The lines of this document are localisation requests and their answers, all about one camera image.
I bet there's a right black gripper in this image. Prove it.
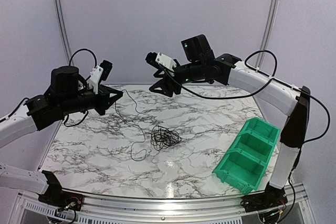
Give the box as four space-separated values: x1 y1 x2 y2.
150 60 205 97

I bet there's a black cable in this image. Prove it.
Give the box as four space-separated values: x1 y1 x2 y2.
114 89 183 162

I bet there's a blue cable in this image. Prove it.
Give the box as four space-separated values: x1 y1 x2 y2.
157 131 174 143

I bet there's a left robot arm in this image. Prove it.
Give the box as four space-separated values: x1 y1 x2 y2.
1 60 123 206

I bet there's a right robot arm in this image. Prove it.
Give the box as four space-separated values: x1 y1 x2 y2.
145 34 314 207

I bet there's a green three-compartment bin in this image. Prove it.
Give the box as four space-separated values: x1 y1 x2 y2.
212 118 280 195

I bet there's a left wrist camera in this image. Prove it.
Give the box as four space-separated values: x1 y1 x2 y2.
87 60 113 94

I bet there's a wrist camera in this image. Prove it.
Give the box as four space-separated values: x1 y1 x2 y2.
145 52 178 76
87 60 113 94

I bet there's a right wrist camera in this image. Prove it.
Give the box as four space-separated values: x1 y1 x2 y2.
145 52 178 76

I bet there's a front aluminium rail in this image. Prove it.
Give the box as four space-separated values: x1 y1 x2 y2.
9 184 315 223

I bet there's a left aluminium frame post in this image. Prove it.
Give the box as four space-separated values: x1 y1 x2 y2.
54 0 73 65

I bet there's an aluminium frame post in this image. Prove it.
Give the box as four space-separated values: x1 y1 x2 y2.
248 0 282 90
54 0 73 65

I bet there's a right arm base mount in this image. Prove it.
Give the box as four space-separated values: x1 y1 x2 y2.
240 183 288 212

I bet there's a right aluminium frame post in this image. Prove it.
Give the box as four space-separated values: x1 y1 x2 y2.
248 0 282 90

